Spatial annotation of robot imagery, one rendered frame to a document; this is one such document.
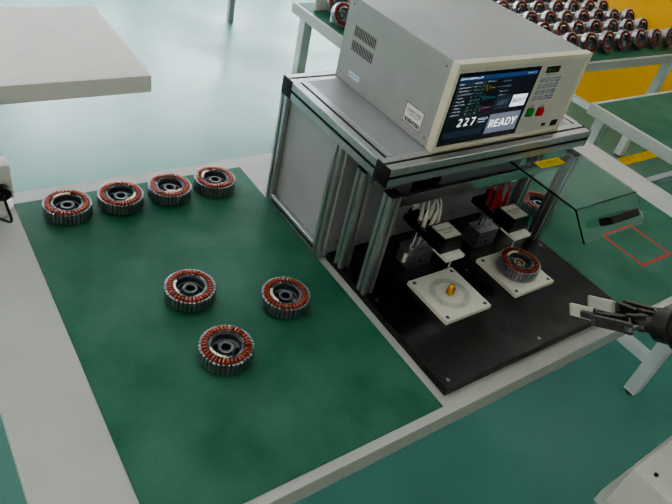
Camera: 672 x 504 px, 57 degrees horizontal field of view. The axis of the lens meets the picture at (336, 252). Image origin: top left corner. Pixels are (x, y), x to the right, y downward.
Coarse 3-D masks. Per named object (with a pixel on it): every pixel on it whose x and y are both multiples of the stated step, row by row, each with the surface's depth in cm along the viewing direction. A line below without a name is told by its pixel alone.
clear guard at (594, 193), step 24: (528, 168) 149; (552, 168) 151; (576, 168) 154; (600, 168) 157; (552, 192) 142; (576, 192) 144; (600, 192) 147; (624, 192) 149; (576, 216) 138; (600, 216) 142
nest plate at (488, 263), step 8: (488, 256) 167; (496, 256) 168; (480, 264) 164; (488, 264) 164; (488, 272) 163; (496, 272) 162; (496, 280) 161; (504, 280) 160; (512, 280) 161; (536, 280) 163; (544, 280) 163; (552, 280) 164; (504, 288) 159; (512, 288) 158; (520, 288) 159; (528, 288) 159; (536, 288) 161
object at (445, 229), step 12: (408, 216) 153; (432, 216) 155; (420, 228) 150; (432, 228) 147; (444, 228) 148; (456, 228) 149; (420, 240) 156; (432, 240) 147; (444, 240) 144; (456, 240) 147; (444, 252) 147; (456, 252) 148
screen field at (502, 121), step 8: (504, 112) 140; (512, 112) 142; (520, 112) 143; (488, 120) 138; (496, 120) 140; (504, 120) 142; (512, 120) 144; (488, 128) 140; (496, 128) 142; (504, 128) 144; (512, 128) 146
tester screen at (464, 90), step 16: (464, 80) 125; (480, 80) 128; (496, 80) 131; (512, 80) 134; (528, 80) 137; (464, 96) 129; (480, 96) 132; (496, 96) 135; (464, 112) 132; (480, 112) 135; (496, 112) 138; (448, 128) 132; (464, 128) 135
